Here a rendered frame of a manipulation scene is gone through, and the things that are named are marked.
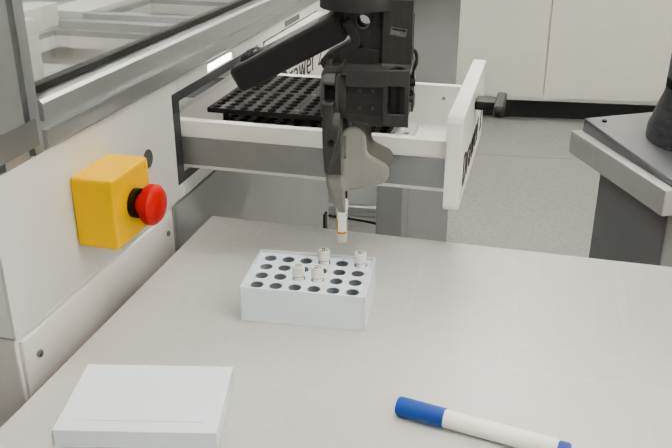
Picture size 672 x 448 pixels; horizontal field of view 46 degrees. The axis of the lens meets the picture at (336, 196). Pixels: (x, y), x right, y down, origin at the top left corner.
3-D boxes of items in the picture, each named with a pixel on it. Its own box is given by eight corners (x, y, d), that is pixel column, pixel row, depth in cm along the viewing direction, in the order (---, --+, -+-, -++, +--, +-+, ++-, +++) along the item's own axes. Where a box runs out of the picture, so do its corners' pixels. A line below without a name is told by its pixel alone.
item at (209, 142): (468, 126, 112) (470, 84, 109) (444, 193, 89) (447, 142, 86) (207, 106, 121) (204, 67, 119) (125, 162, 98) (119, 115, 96)
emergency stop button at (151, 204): (172, 216, 78) (169, 178, 76) (153, 233, 74) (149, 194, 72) (144, 213, 78) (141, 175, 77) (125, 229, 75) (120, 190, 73)
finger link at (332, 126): (338, 179, 72) (339, 85, 69) (322, 178, 73) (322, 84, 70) (346, 164, 77) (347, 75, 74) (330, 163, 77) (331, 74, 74)
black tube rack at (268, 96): (407, 128, 110) (409, 83, 107) (382, 172, 94) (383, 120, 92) (258, 116, 115) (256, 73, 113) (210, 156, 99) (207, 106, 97)
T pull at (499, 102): (506, 101, 100) (507, 91, 99) (502, 118, 93) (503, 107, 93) (478, 100, 101) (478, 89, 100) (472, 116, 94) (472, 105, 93)
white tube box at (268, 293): (375, 289, 83) (375, 257, 82) (364, 331, 76) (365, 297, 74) (261, 279, 85) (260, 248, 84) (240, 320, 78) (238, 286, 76)
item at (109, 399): (234, 381, 68) (233, 365, 68) (217, 450, 60) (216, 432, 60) (90, 379, 69) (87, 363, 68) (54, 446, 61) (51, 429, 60)
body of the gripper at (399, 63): (407, 136, 71) (412, 0, 66) (313, 131, 72) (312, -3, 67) (413, 112, 78) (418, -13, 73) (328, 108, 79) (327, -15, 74)
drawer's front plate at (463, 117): (481, 134, 113) (486, 58, 109) (457, 212, 88) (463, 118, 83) (468, 133, 114) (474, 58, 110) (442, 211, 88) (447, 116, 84)
